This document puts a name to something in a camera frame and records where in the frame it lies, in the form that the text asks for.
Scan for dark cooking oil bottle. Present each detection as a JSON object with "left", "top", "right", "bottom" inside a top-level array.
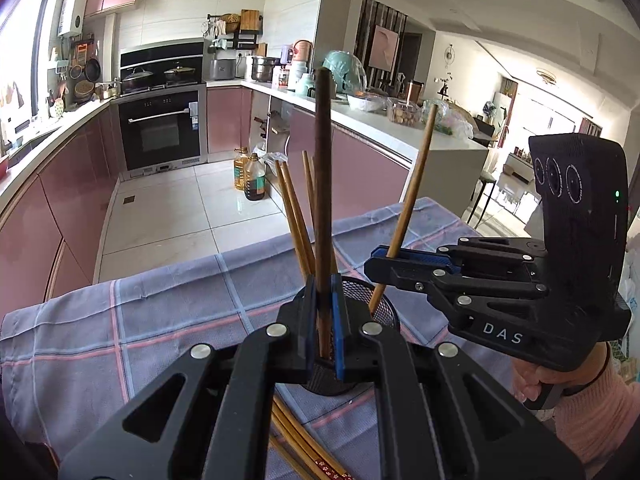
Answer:
[{"left": 243, "top": 153, "right": 267, "bottom": 202}]

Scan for black built-in oven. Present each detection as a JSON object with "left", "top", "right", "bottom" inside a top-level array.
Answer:
[{"left": 117, "top": 87, "right": 208, "bottom": 173}]

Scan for light brown single chopstick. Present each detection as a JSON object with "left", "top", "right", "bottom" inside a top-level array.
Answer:
[{"left": 369, "top": 104, "right": 439, "bottom": 315}]

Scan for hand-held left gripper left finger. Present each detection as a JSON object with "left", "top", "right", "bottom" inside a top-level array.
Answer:
[{"left": 57, "top": 277, "right": 323, "bottom": 480}]

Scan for pink base cabinets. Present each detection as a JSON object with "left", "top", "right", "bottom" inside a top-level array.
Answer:
[
  {"left": 206, "top": 85, "right": 413, "bottom": 221},
  {"left": 0, "top": 100, "right": 121, "bottom": 321}
]

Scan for pink wall painting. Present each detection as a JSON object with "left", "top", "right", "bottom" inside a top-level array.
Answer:
[{"left": 370, "top": 25, "right": 399, "bottom": 68}]

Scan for clear snack container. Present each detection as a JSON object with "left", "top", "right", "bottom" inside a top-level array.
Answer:
[{"left": 387, "top": 97, "right": 423, "bottom": 126}]

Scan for white bowl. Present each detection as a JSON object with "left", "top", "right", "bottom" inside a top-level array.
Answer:
[{"left": 347, "top": 94, "right": 388, "bottom": 112}]

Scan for mint green appliance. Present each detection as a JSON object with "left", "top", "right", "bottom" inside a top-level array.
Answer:
[{"left": 322, "top": 50, "right": 368, "bottom": 96}]

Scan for white kitchen countertop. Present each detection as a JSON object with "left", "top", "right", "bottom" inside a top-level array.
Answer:
[{"left": 0, "top": 77, "right": 490, "bottom": 211}]

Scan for bundle of wooden chopsticks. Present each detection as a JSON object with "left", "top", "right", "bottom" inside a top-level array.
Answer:
[{"left": 274, "top": 150, "right": 351, "bottom": 480}]

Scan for black mesh utensil holder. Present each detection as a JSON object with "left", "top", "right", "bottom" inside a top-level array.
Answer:
[{"left": 300, "top": 272, "right": 402, "bottom": 398}]

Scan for white wall water heater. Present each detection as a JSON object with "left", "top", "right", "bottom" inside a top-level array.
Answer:
[{"left": 58, "top": 0, "right": 91, "bottom": 38}]

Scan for black lidded pot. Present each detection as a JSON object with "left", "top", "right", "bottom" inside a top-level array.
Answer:
[
  {"left": 164, "top": 62, "right": 197, "bottom": 83},
  {"left": 121, "top": 68, "right": 153, "bottom": 92}
]

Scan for black range hood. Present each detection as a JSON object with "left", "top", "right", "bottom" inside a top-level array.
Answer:
[{"left": 120, "top": 40, "right": 206, "bottom": 96}]

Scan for dark brown single chopstick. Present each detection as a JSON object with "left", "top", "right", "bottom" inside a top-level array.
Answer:
[{"left": 314, "top": 67, "right": 335, "bottom": 361}]

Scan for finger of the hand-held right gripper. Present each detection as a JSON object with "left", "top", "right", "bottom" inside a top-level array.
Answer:
[
  {"left": 371, "top": 238, "right": 547, "bottom": 274},
  {"left": 364, "top": 259, "right": 549, "bottom": 307}
]

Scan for large kitchen window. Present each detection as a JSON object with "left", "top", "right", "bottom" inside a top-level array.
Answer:
[{"left": 0, "top": 0, "right": 66, "bottom": 126}]

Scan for plastic bag of greens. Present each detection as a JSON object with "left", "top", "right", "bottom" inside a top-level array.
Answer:
[{"left": 422, "top": 100, "right": 476, "bottom": 138}]

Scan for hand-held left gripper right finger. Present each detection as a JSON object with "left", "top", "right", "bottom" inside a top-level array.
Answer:
[{"left": 330, "top": 275, "right": 586, "bottom": 480}]

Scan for black wall rack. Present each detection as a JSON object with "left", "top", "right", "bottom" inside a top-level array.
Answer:
[{"left": 205, "top": 10, "right": 263, "bottom": 51}]

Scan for stainless steel pot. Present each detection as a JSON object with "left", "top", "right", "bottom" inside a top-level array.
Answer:
[{"left": 250, "top": 56, "right": 280, "bottom": 82}]

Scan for silver toaster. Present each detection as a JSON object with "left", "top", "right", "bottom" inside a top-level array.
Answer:
[{"left": 209, "top": 58, "right": 237, "bottom": 82}]

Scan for blue plaid tablecloth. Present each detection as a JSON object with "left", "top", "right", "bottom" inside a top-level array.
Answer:
[{"left": 0, "top": 196, "right": 521, "bottom": 480}]

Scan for person's right hand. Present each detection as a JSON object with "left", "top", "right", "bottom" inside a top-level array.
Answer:
[{"left": 510, "top": 342, "right": 612, "bottom": 411}]

